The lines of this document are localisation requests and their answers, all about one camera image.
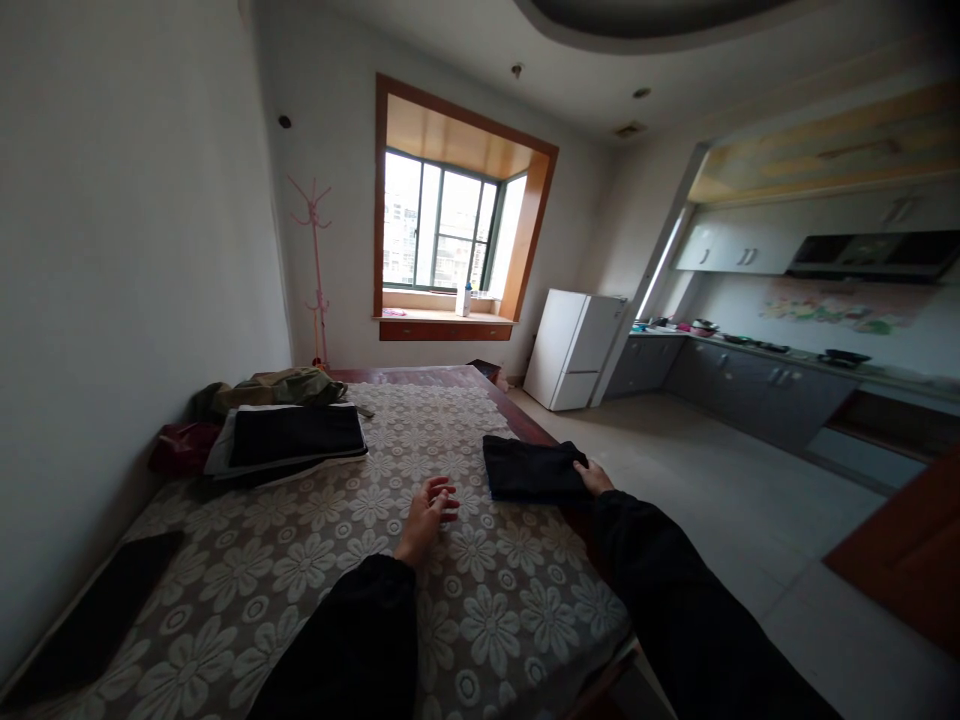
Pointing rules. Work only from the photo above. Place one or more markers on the white refrigerator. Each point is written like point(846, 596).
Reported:
point(574, 349)

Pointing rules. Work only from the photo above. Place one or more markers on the dark red bag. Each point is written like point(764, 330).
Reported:
point(182, 447)

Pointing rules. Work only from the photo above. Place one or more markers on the grey kitchen counter cabinets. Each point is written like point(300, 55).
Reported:
point(757, 382)

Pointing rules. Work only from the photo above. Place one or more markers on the stack of folded dark clothes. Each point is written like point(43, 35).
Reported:
point(289, 442)

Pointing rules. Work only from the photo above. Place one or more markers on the person's left hand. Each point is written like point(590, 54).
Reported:
point(421, 520)

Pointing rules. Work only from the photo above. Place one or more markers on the black frying pan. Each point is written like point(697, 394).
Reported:
point(844, 357)

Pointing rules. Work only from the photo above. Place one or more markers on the white wall cabinets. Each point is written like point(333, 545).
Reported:
point(739, 241)

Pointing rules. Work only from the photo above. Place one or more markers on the floral lace tablecloth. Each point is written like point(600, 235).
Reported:
point(337, 555)

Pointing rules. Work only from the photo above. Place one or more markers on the wood framed bay window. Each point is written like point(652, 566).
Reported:
point(457, 217)

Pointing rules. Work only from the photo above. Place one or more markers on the black range hood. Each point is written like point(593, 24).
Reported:
point(874, 256)

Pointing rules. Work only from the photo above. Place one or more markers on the pink coat rack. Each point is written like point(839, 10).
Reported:
point(316, 270)

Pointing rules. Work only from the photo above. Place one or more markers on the brown wooden door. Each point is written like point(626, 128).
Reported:
point(904, 551)

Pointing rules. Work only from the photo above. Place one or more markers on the white bottle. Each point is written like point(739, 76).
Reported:
point(463, 301)

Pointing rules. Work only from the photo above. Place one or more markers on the olive green garment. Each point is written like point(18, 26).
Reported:
point(281, 388)

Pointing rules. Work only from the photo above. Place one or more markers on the dark flat cloth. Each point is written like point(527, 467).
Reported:
point(94, 615)

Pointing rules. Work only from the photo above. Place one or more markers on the person's right hand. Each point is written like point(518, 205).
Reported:
point(596, 477)

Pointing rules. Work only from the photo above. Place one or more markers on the person's right fingers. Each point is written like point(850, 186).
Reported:
point(583, 469)

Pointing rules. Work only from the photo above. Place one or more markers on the black garment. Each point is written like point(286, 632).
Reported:
point(531, 469)

